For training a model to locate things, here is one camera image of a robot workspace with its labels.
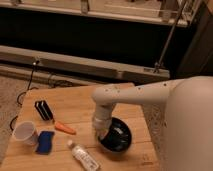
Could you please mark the blue sponge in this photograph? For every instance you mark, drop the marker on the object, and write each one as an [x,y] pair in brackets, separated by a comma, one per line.
[45,142]

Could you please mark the metal rod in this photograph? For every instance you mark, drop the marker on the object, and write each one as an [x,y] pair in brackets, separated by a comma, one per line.
[166,16]

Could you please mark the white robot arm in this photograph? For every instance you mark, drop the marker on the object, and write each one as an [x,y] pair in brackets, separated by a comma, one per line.
[188,107]

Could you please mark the black ceramic bowl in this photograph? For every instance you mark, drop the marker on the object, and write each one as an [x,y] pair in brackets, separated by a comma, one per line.
[118,138]

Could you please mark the white plastic cup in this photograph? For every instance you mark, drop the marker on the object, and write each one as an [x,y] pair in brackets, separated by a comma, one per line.
[26,133]

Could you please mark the clear plastic bottle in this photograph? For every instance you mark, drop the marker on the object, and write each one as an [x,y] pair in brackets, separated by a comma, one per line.
[82,155]

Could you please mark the orange toy carrot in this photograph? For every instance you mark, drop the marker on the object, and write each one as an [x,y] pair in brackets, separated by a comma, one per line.
[62,127]

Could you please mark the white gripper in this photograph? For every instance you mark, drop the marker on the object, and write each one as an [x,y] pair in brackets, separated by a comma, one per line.
[102,119]

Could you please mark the grey metal rail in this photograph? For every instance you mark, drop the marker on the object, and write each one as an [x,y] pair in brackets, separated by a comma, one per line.
[82,65]

